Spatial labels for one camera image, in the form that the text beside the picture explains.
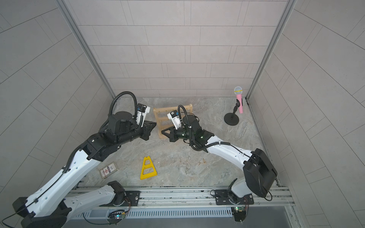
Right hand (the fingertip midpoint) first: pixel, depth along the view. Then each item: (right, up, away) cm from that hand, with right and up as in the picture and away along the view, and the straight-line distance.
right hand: (162, 133), depth 72 cm
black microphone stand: (+44, +6, +30) cm, 54 cm away
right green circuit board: (+38, -38, -4) cm, 54 cm away
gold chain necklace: (+23, -19, +12) cm, 32 cm away
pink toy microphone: (+43, +24, +13) cm, 51 cm away
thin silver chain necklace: (+13, -21, +11) cm, 27 cm away
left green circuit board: (-21, -38, -6) cm, 44 cm away
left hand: (-1, +6, -6) cm, 8 cm away
